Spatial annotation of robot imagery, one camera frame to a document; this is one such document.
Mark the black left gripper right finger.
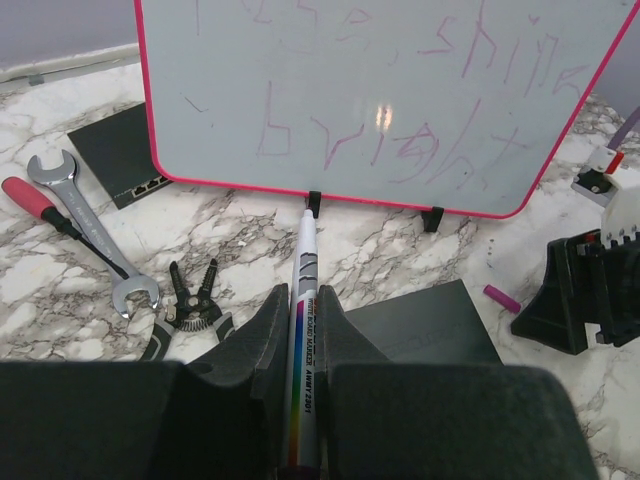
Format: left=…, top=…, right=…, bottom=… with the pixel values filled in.
left=318, top=286, right=598, bottom=479

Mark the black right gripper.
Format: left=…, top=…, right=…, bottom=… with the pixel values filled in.
left=510, top=232, right=639, bottom=355

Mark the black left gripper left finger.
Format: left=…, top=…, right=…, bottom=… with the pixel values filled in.
left=1, top=284, right=289, bottom=479

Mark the pink marker cap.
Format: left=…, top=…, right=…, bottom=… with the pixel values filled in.
left=483, top=285, right=521, bottom=314

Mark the white whiteboard marker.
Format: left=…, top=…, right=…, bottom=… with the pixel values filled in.
left=278, top=209, right=320, bottom=479

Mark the pink framed whiteboard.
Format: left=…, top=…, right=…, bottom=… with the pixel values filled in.
left=135, top=0, right=639, bottom=219

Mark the black flat network switch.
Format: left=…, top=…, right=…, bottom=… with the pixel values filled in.
left=346, top=280, right=501, bottom=365

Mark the black handled wire stripper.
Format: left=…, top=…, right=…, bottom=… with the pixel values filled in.
left=140, top=258, right=235, bottom=361

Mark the black wire whiteboard stand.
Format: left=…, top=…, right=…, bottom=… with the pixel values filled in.
left=305, top=191, right=444, bottom=233

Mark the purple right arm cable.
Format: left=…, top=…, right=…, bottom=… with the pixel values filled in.
left=606, top=103, right=640, bottom=151

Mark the red handled wrench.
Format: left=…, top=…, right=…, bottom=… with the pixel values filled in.
left=1, top=150, right=161, bottom=318

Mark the black rear network switch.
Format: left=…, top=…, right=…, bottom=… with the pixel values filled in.
left=68, top=103, right=170, bottom=209

